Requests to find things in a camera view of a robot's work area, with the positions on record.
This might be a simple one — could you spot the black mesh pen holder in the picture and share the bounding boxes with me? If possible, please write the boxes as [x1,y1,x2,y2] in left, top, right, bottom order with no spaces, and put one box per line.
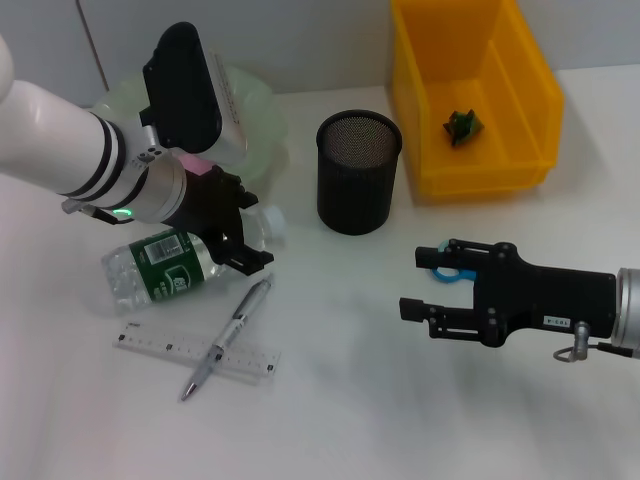
[315,110,404,236]

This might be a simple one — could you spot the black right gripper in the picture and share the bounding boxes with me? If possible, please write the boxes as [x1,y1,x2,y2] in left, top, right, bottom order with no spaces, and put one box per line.
[398,238,617,350]

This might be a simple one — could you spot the yellow plastic bin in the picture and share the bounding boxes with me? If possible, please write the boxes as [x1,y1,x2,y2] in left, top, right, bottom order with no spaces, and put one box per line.
[389,0,566,197]

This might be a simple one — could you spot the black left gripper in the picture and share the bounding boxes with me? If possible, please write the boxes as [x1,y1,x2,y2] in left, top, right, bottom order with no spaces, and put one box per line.
[171,163,276,277]

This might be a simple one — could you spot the clear plastic ruler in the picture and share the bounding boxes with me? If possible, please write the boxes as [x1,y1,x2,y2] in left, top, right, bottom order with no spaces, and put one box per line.
[114,321,282,385]

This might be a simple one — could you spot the right arm cable with plugs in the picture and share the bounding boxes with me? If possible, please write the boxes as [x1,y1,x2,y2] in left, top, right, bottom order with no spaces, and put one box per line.
[552,321,640,362]

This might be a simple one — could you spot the translucent green fruit plate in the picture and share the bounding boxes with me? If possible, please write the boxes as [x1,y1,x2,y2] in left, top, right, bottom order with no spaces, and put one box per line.
[92,62,291,201]

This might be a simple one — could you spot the pink toy peach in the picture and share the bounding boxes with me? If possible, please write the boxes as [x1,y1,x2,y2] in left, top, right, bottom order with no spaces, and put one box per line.
[179,153,214,176]

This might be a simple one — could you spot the blue scissors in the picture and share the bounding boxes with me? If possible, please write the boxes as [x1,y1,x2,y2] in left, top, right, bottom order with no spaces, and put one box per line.
[427,239,476,286]

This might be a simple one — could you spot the left arm cable with plugs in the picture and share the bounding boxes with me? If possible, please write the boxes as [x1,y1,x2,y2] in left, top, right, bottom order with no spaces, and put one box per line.
[62,198,114,226]

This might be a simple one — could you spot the clear green-label water bottle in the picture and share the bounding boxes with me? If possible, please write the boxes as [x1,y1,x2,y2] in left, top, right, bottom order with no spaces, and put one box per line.
[101,204,285,315]

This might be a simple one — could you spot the arm cable with plugs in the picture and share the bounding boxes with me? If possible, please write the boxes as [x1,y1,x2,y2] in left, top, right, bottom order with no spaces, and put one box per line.
[62,198,114,226]
[552,321,640,362]

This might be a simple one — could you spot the silver ballpoint pen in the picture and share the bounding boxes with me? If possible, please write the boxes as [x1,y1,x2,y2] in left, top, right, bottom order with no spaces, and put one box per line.
[179,272,275,403]

